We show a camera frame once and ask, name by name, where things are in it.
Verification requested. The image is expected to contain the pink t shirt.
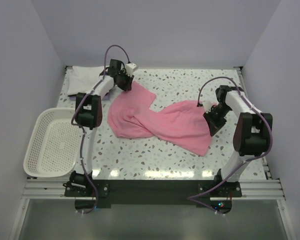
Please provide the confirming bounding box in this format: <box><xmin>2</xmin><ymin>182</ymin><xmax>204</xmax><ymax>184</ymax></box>
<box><xmin>107</xmin><ymin>82</ymin><xmax>212</xmax><ymax>156</ymax></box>

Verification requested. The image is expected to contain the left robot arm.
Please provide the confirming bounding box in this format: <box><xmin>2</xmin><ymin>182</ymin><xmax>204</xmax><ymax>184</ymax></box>
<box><xmin>71</xmin><ymin>59</ymin><xmax>138</xmax><ymax>182</ymax></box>

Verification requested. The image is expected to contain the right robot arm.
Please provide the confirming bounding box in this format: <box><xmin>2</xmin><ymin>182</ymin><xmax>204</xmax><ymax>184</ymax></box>
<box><xmin>203</xmin><ymin>85</ymin><xmax>273</xmax><ymax>183</ymax></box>

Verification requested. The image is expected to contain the folded purple t shirt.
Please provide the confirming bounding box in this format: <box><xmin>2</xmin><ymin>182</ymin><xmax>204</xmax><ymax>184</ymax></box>
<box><xmin>68</xmin><ymin>91</ymin><xmax>111</xmax><ymax>101</ymax></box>

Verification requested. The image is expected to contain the folded white t shirt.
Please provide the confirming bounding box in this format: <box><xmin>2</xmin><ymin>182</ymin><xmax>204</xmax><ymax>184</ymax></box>
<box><xmin>67</xmin><ymin>66</ymin><xmax>104</xmax><ymax>97</ymax></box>

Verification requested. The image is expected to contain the white perforated plastic basket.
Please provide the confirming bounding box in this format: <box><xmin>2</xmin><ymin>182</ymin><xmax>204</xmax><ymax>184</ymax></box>
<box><xmin>23</xmin><ymin>107</ymin><xmax>80</xmax><ymax>178</ymax></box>

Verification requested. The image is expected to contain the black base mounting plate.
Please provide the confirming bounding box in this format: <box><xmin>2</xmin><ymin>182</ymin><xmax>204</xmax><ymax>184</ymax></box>
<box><xmin>63</xmin><ymin>180</ymin><xmax>243</xmax><ymax>213</ymax></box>

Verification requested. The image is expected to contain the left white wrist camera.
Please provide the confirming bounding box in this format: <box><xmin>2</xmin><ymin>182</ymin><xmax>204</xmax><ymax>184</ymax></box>
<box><xmin>124</xmin><ymin>63</ymin><xmax>138</xmax><ymax>76</ymax></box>

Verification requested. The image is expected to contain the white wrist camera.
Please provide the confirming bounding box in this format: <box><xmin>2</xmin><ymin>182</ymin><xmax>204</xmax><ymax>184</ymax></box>
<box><xmin>124</xmin><ymin>63</ymin><xmax>138</xmax><ymax>76</ymax></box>
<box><xmin>197</xmin><ymin>100</ymin><xmax>215</xmax><ymax>113</ymax></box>

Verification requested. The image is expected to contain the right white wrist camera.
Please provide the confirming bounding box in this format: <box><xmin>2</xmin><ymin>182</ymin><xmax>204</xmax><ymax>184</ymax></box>
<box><xmin>197</xmin><ymin>100</ymin><xmax>215</xmax><ymax>113</ymax></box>

